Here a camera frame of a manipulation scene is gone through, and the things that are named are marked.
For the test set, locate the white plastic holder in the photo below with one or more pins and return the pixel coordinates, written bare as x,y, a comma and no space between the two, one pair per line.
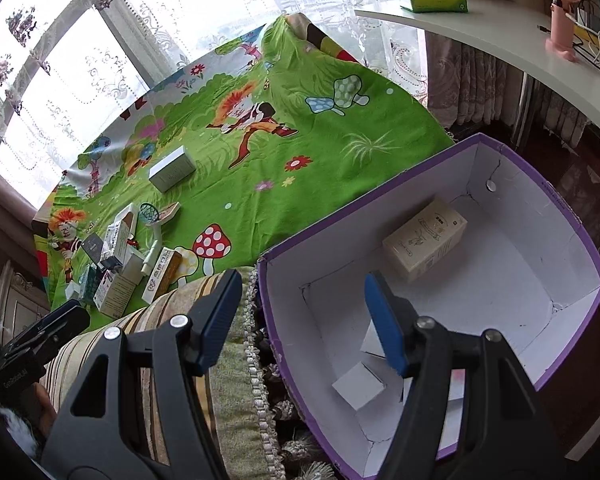
120,235

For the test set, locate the green cartoon printed blanket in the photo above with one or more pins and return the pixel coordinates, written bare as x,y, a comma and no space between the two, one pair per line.
305,200

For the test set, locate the person's left forearm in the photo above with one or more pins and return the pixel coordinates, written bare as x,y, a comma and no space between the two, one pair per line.
15,430

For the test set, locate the yellow and white box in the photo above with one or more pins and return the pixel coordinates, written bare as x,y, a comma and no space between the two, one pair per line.
161,275

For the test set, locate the cream printed carton box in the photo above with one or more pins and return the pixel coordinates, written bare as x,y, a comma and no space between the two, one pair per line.
420,245

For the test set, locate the purple cardboard storage box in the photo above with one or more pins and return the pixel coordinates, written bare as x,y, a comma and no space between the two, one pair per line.
505,280

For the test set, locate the striped fringed cushion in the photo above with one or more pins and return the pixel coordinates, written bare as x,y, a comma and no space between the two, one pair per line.
145,310

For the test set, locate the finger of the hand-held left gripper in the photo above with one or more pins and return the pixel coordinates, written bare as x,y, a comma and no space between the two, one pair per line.
67,317
27,350

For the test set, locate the white lace curtain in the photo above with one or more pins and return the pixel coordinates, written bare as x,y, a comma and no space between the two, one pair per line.
80,60

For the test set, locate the navy blue box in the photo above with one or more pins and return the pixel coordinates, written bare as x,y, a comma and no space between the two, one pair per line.
111,263

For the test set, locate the dark grey box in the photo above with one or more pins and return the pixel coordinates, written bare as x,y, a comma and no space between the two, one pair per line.
92,250

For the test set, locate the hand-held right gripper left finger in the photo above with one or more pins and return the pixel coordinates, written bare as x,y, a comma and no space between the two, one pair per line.
215,325

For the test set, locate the toy basketball hoop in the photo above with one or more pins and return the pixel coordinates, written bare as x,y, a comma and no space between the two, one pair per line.
169,210

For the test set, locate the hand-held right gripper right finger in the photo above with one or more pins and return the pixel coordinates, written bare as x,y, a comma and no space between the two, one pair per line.
385,330

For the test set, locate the beige patterned drape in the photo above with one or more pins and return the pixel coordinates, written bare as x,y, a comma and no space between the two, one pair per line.
470,80

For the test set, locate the white curved desk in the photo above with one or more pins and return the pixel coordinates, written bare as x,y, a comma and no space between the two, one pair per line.
480,30

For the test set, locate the cream ornate cabinet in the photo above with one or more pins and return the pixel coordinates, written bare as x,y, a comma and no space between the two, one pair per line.
17,305

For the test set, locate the teal box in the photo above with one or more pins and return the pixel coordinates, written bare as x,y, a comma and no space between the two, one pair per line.
87,282

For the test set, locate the small white box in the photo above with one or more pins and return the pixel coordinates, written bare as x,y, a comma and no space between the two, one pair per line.
372,345
72,292
360,385

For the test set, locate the white rectangular box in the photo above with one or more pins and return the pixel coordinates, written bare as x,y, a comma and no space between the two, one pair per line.
172,172

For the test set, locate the pink handheld fan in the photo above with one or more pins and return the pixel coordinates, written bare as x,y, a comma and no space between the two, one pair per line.
560,30

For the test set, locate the white box with pink print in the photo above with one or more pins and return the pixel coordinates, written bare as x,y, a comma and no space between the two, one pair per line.
115,295

